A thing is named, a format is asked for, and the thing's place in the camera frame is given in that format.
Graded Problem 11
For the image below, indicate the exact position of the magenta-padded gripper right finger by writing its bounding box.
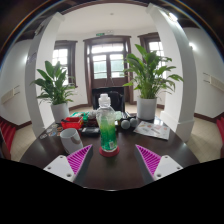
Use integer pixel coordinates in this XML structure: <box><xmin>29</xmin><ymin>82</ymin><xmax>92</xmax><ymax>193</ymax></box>
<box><xmin>134</xmin><ymin>144</ymin><xmax>184</xmax><ymax>186</ymax></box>

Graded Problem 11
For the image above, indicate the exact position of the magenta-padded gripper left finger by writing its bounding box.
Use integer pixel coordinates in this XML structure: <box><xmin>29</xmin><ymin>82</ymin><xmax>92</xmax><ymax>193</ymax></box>
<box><xmin>43</xmin><ymin>144</ymin><xmax>95</xmax><ymax>186</ymax></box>

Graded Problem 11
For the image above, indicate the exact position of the clear bottle with green drink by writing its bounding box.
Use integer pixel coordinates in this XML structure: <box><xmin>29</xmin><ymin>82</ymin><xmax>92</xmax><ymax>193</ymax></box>
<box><xmin>95</xmin><ymin>93</ymin><xmax>118</xmax><ymax>154</ymax></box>

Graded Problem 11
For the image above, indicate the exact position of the white mug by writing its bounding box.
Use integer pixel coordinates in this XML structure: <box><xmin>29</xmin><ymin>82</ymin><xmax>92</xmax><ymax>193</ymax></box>
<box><xmin>59</xmin><ymin>127</ymin><xmax>84</xmax><ymax>155</ymax></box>

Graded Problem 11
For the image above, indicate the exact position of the printed paper sheet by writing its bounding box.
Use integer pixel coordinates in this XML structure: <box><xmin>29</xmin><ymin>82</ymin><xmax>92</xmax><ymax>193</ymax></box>
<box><xmin>133</xmin><ymin>120</ymin><xmax>171</xmax><ymax>141</ymax></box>

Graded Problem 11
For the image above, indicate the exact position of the flat black device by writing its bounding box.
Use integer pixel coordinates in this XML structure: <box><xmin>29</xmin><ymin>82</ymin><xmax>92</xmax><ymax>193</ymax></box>
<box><xmin>80</xmin><ymin>126</ymin><xmax>101</xmax><ymax>136</ymax></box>

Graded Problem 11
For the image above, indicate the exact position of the red box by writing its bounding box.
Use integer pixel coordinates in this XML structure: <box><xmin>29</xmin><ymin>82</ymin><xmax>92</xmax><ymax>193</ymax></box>
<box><xmin>60</xmin><ymin>116</ymin><xmax>84</xmax><ymax>130</ymax></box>

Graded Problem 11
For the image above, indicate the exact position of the grey round ball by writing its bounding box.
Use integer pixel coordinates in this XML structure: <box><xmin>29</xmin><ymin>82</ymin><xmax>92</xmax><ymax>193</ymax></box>
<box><xmin>120</xmin><ymin>119</ymin><xmax>131</xmax><ymax>130</ymax></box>
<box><xmin>129</xmin><ymin>117</ymin><xmax>139</xmax><ymax>128</ymax></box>

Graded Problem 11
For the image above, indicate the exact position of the brown box of jars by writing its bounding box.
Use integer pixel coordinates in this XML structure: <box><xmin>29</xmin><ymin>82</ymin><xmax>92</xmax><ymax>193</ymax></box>
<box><xmin>87</xmin><ymin>111</ymin><xmax>99</xmax><ymax>128</ymax></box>

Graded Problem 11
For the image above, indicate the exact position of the green box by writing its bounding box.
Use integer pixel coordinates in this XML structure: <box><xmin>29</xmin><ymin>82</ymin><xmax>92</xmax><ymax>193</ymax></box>
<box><xmin>71</xmin><ymin>111</ymin><xmax>89</xmax><ymax>119</ymax></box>

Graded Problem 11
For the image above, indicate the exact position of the black chair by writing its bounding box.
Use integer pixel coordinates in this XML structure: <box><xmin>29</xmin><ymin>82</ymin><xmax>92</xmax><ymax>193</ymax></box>
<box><xmin>91</xmin><ymin>86</ymin><xmax>126</xmax><ymax>113</ymax></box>

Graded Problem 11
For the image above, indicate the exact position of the small potted plant white pot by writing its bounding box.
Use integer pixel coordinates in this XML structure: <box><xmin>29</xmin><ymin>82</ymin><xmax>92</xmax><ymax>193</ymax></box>
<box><xmin>31</xmin><ymin>60</ymin><xmax>78</xmax><ymax>124</ymax></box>

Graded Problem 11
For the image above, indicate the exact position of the large potted plant white pot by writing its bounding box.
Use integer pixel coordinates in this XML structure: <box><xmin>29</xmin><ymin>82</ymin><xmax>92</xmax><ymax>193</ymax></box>
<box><xmin>122</xmin><ymin>43</ymin><xmax>184</xmax><ymax>122</ymax></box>

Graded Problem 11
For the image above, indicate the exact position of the dark wooden glazed door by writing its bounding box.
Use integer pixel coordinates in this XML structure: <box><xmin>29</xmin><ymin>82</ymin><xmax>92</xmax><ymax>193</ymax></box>
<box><xmin>83</xmin><ymin>34</ymin><xmax>133</xmax><ymax>106</ymax></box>

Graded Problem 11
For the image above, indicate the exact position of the narrow dark framed window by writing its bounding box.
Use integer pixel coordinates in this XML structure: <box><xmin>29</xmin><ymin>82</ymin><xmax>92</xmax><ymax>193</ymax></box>
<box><xmin>138</xmin><ymin>32</ymin><xmax>166</xmax><ymax>68</ymax></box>

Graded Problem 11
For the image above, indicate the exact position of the green exit sign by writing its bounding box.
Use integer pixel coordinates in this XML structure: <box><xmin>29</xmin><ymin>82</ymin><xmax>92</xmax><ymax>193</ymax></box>
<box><xmin>95</xmin><ymin>31</ymin><xmax>114</xmax><ymax>37</ymax></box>

